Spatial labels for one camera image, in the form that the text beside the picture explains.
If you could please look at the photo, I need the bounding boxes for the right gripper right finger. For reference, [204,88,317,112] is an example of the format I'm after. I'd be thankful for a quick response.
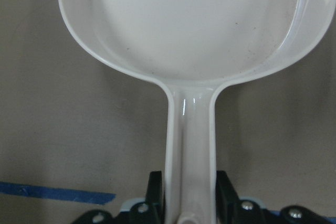
[215,170,239,223]

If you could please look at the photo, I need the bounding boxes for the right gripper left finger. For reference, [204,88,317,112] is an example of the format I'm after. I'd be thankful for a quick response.
[144,171,165,223]

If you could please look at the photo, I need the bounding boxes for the cream plastic dustpan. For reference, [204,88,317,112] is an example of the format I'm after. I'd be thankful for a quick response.
[58,0,335,223]

